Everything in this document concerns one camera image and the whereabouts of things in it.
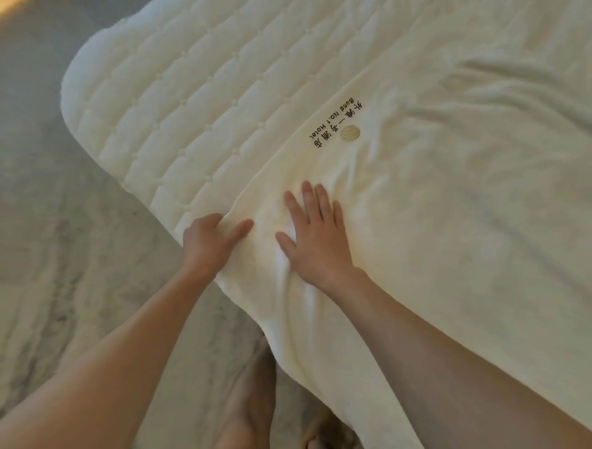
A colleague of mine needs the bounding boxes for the person's left hand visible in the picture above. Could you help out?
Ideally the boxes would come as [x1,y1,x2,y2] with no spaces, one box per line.
[183,213,254,279]

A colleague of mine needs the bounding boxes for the person's right hand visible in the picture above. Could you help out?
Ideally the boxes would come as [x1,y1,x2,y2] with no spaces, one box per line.
[276,181,367,297]

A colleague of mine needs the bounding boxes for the white bed sheet with emblem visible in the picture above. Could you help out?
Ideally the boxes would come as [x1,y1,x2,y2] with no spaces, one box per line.
[216,0,592,449]

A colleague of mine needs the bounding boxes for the person's left forearm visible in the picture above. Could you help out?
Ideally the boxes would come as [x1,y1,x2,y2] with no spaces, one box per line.
[0,266,218,449]

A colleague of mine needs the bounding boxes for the person's right forearm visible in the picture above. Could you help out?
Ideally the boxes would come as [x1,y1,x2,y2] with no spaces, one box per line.
[331,268,592,449]

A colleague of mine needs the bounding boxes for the white quilted mattress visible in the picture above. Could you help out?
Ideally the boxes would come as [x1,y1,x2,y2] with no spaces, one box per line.
[60,0,445,222]

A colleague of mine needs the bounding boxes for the person's left leg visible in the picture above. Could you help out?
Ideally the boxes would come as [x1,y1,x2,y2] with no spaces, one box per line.
[214,335,278,449]

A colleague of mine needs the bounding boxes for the person's right foot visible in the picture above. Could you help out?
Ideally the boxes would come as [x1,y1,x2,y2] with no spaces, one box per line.
[303,405,359,449]

